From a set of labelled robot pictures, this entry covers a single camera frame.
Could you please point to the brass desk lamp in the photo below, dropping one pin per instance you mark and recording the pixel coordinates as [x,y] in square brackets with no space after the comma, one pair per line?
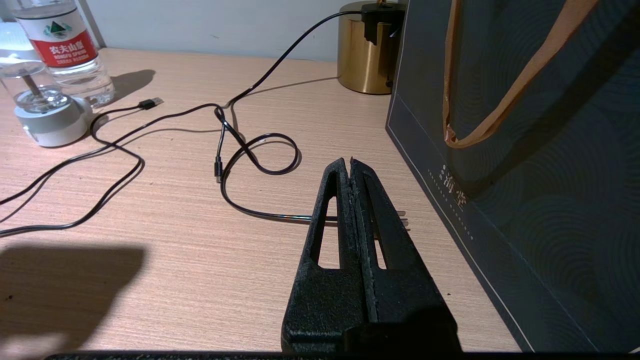
[360,60]

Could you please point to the water bottle with red cap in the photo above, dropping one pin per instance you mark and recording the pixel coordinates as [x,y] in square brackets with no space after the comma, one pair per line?
[75,75]

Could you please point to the dark gift bag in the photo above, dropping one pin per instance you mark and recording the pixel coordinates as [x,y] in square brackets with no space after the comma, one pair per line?
[525,200]

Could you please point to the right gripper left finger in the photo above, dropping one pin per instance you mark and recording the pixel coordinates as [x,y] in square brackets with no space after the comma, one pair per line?
[325,300]

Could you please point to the small glass bulb night light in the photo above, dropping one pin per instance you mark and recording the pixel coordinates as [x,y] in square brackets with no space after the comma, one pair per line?
[50,125]

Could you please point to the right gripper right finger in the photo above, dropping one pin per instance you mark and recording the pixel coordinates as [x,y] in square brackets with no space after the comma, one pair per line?
[400,300]

